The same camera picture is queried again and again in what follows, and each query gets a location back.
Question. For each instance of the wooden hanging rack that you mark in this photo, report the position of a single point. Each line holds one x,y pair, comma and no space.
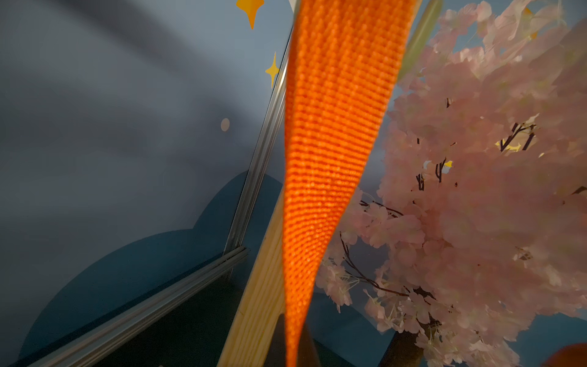
262,303

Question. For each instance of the aluminium frame bar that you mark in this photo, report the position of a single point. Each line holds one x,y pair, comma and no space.
97,344

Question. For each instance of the orange bag green hook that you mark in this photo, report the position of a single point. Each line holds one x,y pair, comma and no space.
345,57

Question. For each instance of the pink cherry blossom tree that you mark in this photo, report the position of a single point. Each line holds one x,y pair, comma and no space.
478,225

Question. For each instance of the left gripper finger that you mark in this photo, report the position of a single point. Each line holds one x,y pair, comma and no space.
307,353

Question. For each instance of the aluminium corner post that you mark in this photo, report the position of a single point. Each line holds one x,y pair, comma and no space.
242,192

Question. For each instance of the orange bag pink hook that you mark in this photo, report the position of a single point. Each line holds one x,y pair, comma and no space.
574,355

